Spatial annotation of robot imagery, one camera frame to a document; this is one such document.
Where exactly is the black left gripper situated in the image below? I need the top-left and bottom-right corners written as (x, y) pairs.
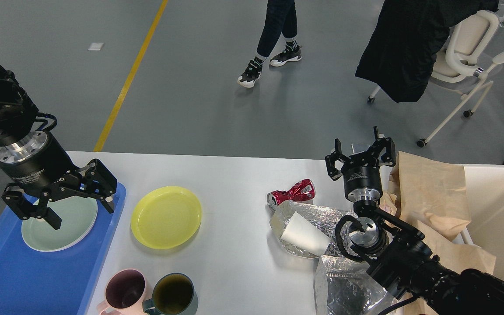
top-left (0, 131), bottom-right (117, 230)

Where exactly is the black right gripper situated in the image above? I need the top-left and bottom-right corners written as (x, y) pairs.
top-left (325, 127), bottom-right (396, 202)

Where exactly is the pink mug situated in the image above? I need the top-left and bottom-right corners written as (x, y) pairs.
top-left (97, 269), bottom-right (149, 315)

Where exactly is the dark teal mug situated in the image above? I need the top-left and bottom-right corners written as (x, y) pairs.
top-left (142, 273), bottom-right (199, 315)

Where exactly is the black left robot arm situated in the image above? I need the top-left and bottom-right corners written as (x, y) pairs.
top-left (0, 65), bottom-right (117, 230)

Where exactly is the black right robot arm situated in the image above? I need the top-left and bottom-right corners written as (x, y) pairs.
top-left (325, 127), bottom-right (504, 315)

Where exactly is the pale green plate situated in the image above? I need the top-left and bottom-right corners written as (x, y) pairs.
top-left (21, 196), bottom-right (98, 252)

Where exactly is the crushed red soda can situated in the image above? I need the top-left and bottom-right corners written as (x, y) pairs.
top-left (266, 179), bottom-right (315, 208)

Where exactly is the crumpled silver foil bag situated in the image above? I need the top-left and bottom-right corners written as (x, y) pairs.
top-left (269, 200), bottom-right (357, 259)

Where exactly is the brown paper bag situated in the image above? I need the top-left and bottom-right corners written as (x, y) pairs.
top-left (380, 151), bottom-right (497, 315)

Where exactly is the white paper cup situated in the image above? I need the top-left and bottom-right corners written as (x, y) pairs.
top-left (280, 212), bottom-right (331, 256)

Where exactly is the blue plastic tray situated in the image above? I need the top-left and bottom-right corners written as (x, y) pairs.
top-left (0, 183), bottom-right (126, 315)

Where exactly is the yellow plastic plate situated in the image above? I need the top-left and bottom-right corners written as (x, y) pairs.
top-left (130, 186), bottom-right (202, 250)

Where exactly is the black jacket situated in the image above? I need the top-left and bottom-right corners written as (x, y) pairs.
top-left (355, 0), bottom-right (499, 102)

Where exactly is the silver foil bag front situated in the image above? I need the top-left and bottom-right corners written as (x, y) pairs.
top-left (314, 255), bottom-right (396, 315)

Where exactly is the white office chair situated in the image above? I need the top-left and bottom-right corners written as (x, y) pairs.
top-left (367, 10), bottom-right (504, 148)

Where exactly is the person in dark jeans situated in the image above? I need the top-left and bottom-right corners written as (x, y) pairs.
top-left (237, 0), bottom-right (302, 88)

